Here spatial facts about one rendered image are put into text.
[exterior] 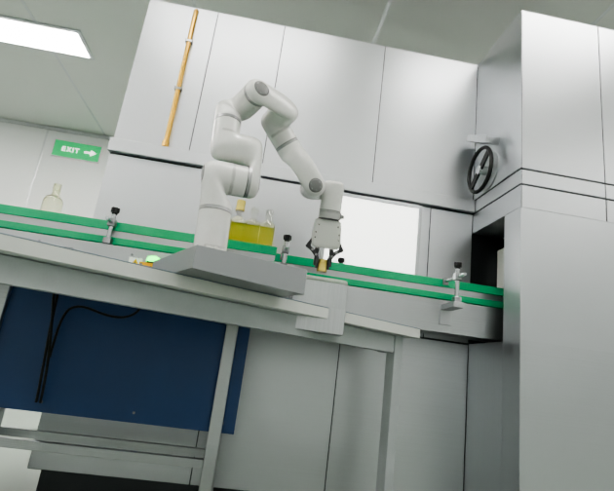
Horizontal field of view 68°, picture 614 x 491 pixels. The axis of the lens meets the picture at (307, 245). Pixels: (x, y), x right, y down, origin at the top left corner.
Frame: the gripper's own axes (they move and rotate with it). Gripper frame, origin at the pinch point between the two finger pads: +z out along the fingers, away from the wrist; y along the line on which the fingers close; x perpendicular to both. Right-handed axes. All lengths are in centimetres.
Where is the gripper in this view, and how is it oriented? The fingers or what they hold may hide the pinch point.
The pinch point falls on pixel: (322, 262)
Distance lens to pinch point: 159.3
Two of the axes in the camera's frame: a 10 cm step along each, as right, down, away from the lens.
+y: -9.8, -1.4, -1.1
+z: -1.5, 9.9, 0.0
